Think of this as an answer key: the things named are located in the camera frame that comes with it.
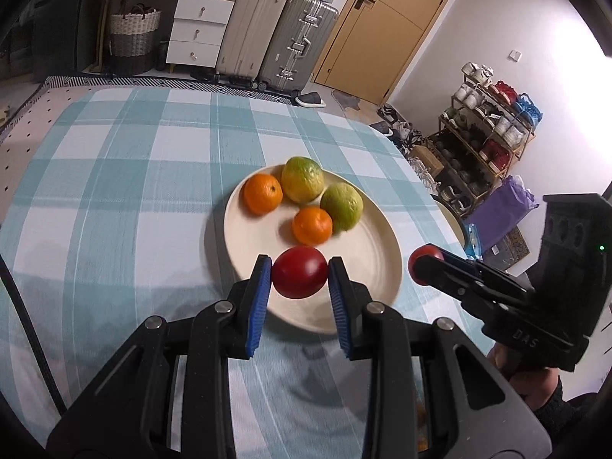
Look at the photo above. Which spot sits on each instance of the silver suitcase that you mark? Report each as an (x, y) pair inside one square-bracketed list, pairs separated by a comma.
[(301, 43)]

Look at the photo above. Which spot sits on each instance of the orange mandarin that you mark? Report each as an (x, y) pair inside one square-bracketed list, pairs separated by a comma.
[(312, 224), (262, 193)]

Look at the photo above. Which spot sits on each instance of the person's right hand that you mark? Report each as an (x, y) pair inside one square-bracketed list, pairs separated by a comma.
[(530, 387)]

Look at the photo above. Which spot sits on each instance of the cream enamel basin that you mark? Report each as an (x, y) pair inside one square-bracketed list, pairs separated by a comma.
[(454, 222)]

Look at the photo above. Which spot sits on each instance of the wooden shoe rack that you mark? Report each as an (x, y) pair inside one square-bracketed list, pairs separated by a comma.
[(483, 153)]

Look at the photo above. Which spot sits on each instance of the beige suitcase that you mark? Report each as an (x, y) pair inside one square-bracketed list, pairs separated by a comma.
[(248, 28)]

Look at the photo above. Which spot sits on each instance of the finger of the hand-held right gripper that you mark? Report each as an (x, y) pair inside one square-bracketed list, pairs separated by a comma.
[(459, 284), (483, 270)]

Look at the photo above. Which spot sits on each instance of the yellow-green guava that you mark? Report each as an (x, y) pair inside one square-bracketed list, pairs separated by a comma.
[(302, 179)]

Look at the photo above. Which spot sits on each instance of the woven laundry basket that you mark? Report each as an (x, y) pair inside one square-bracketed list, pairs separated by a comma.
[(134, 33)]

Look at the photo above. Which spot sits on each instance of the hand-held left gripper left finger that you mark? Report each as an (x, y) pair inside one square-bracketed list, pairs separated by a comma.
[(258, 301)]

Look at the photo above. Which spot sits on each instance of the dark tall cabinet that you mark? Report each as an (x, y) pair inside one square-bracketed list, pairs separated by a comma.
[(48, 19)]

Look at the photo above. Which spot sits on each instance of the teal checked tablecloth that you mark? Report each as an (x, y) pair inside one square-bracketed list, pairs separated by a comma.
[(119, 201)]

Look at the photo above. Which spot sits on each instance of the white wall switch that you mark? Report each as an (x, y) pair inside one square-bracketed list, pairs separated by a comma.
[(515, 55)]

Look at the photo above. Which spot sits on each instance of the blue packet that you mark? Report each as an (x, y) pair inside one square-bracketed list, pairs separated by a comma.
[(474, 241)]

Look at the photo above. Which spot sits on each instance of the wooden door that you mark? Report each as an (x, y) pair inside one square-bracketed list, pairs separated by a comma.
[(382, 33)]

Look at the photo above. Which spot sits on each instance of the grey doormat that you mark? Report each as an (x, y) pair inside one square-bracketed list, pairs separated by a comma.
[(350, 100)]

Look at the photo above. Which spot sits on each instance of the patterned brown mat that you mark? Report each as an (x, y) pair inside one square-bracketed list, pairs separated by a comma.
[(512, 245)]

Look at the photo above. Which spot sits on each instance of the white drawer cabinet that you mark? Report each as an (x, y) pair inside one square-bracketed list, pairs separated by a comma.
[(198, 28)]

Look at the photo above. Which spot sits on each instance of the grey slipper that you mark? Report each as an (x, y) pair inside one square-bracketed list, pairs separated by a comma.
[(311, 100)]

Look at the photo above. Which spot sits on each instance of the red tomato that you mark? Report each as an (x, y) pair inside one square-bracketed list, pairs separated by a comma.
[(423, 253), (300, 272)]

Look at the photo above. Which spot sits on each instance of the purple bag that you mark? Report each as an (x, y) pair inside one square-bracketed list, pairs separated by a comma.
[(502, 210)]

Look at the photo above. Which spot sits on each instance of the cream round plate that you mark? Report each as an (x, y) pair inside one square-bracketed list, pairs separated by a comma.
[(373, 258)]

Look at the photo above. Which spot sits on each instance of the cardboard box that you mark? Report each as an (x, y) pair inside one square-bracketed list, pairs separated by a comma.
[(428, 158)]

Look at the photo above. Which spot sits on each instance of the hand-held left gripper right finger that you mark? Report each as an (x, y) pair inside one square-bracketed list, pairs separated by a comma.
[(339, 306)]

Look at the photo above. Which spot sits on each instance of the green guava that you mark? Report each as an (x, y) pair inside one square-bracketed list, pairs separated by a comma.
[(342, 206)]

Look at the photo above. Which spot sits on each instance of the person's right forearm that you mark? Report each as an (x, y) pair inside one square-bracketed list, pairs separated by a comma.
[(573, 416)]

